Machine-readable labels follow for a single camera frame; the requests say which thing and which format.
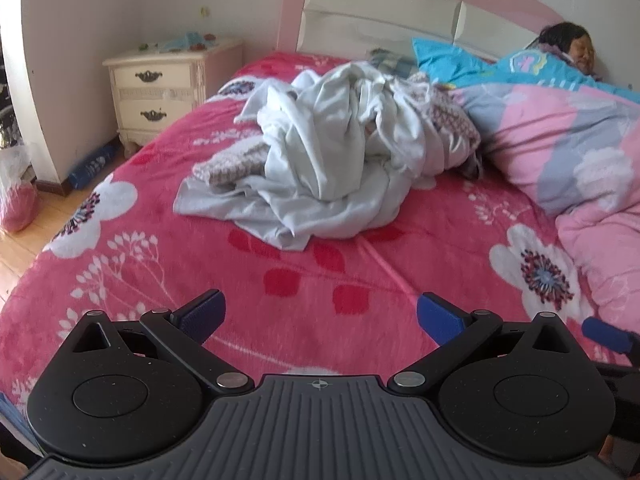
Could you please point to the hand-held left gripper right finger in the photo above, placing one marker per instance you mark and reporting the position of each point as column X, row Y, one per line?
column 437, row 315

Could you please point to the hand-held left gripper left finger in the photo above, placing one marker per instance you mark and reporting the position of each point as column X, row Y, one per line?
column 205, row 312

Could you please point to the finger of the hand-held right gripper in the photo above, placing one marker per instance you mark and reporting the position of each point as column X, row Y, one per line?
column 607, row 332

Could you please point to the white sweatshirt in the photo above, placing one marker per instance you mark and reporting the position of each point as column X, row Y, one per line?
column 350, row 110

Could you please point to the red floral blanket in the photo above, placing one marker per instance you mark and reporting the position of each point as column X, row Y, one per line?
column 300, row 285

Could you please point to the dark patterned scarf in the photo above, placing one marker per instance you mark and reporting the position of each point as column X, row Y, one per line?
column 472, row 167

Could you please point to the pink beige tweed jacket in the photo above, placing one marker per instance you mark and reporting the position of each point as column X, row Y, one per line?
column 230, row 162

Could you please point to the pink floral duvet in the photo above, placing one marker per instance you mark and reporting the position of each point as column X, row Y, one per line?
column 560, row 145

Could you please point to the cream nightstand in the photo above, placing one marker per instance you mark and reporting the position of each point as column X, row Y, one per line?
column 155, row 95

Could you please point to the blue cartoon quilt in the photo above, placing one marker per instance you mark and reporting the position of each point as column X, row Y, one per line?
column 500, row 67

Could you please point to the grey plaid pillow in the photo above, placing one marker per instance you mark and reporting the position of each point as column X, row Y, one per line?
column 392, row 62

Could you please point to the light blue packet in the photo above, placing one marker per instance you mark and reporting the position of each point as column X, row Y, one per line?
column 180, row 42

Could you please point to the pink white headboard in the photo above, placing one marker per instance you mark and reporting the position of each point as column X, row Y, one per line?
column 380, row 15

